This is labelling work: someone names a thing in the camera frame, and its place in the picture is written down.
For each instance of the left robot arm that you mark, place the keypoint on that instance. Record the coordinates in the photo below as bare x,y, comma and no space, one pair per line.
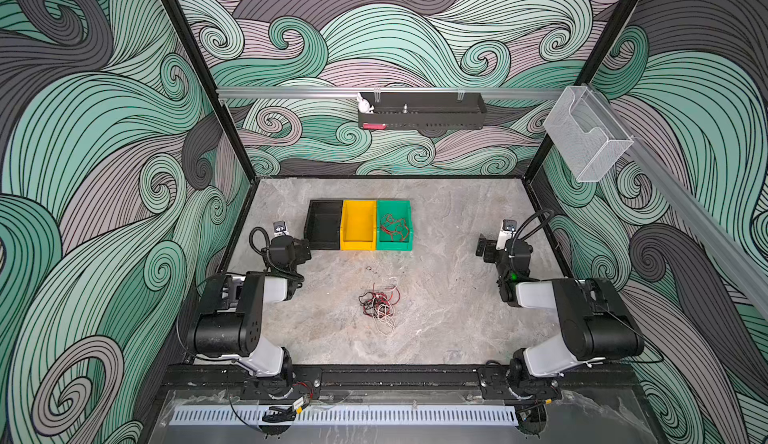
229,322

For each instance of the clear acrylic wall holder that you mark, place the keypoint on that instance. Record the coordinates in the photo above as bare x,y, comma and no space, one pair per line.
587,132

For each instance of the black plastic bin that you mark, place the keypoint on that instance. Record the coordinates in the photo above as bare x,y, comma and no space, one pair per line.
323,223

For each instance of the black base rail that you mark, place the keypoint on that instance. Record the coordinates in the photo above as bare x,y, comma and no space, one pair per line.
491,378

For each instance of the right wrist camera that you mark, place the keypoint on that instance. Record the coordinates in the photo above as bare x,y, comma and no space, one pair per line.
507,231

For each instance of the yellow plastic bin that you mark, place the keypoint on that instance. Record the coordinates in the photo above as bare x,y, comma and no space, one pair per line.
358,225

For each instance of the green plastic bin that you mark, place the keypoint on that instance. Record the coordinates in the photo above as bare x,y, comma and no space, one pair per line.
394,226

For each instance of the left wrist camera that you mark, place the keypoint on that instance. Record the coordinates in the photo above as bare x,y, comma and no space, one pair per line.
279,228

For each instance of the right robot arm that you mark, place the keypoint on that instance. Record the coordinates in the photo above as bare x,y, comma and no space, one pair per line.
594,323

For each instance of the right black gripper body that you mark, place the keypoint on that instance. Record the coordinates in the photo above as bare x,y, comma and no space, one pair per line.
487,249

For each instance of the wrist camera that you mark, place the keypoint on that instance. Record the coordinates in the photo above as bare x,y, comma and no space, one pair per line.
279,228
507,231

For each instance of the white rabbit figurine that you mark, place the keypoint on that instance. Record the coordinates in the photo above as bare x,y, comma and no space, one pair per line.
364,105

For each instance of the white slotted cable duct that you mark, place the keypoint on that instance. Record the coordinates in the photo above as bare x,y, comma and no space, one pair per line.
355,414

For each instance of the aluminium wall rail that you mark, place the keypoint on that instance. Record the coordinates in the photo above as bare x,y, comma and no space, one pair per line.
304,92

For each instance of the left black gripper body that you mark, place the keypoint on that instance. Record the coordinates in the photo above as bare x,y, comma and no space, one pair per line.
298,249

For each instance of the black wall shelf tray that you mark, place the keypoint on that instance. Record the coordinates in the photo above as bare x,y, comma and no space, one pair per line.
431,114

